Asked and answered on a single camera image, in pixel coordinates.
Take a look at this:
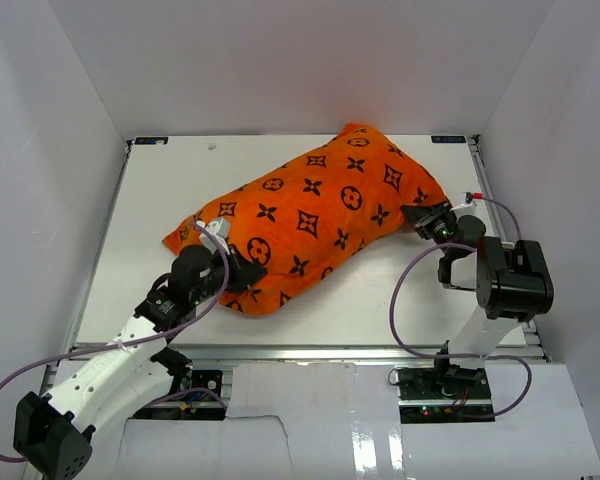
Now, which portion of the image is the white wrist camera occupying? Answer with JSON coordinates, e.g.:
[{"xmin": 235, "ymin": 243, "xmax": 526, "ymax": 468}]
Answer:
[
  {"xmin": 453, "ymin": 192, "xmax": 483, "ymax": 215},
  {"xmin": 194, "ymin": 218, "xmax": 230, "ymax": 253}
]

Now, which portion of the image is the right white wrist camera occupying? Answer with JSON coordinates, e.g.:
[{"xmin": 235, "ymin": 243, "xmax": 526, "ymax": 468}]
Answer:
[{"xmin": 453, "ymin": 192, "xmax": 483, "ymax": 215}]

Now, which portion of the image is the orange patterned pillowcase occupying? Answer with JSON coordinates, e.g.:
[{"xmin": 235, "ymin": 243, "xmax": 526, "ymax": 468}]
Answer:
[{"xmin": 162, "ymin": 123, "xmax": 448, "ymax": 316}]

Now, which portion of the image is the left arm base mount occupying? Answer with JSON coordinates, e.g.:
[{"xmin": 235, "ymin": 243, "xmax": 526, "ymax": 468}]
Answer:
[{"xmin": 132, "ymin": 347, "xmax": 227, "ymax": 410}]

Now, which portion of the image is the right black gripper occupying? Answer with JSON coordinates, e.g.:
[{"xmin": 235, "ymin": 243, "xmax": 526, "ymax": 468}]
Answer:
[{"xmin": 401, "ymin": 200, "xmax": 457, "ymax": 258}]

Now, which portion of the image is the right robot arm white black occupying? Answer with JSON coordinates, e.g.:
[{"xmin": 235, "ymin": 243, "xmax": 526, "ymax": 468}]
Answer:
[{"xmin": 401, "ymin": 192, "xmax": 554, "ymax": 399}]

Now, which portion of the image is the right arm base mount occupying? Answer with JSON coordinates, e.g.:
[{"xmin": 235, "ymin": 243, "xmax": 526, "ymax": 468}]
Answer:
[{"xmin": 387, "ymin": 367, "xmax": 495, "ymax": 425}]

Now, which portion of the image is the blue table label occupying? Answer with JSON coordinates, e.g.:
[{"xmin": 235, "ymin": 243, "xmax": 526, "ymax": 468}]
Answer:
[
  {"xmin": 431, "ymin": 135, "xmax": 466, "ymax": 144},
  {"xmin": 133, "ymin": 136, "xmax": 169, "ymax": 145}
]

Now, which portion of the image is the aluminium front rail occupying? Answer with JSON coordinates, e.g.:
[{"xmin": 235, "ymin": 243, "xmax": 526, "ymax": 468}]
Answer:
[{"xmin": 69, "ymin": 343, "xmax": 551, "ymax": 364}]

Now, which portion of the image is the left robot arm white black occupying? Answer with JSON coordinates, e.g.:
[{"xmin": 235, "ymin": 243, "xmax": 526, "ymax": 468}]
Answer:
[{"xmin": 14, "ymin": 245, "xmax": 266, "ymax": 479}]

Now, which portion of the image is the right blue table label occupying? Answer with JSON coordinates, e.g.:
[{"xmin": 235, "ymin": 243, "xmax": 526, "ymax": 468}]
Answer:
[{"xmin": 431, "ymin": 135, "xmax": 466, "ymax": 144}]

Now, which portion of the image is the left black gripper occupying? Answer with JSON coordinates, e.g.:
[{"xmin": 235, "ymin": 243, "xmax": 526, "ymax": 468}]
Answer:
[{"xmin": 192, "ymin": 243, "xmax": 267, "ymax": 305}]

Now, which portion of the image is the left blue table label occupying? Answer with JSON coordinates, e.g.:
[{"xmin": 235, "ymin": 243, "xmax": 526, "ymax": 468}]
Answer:
[{"xmin": 133, "ymin": 136, "xmax": 169, "ymax": 145}]

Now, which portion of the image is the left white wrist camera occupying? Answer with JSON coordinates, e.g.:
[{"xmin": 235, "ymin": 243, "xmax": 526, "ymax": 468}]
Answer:
[{"xmin": 194, "ymin": 218, "xmax": 230, "ymax": 253}]

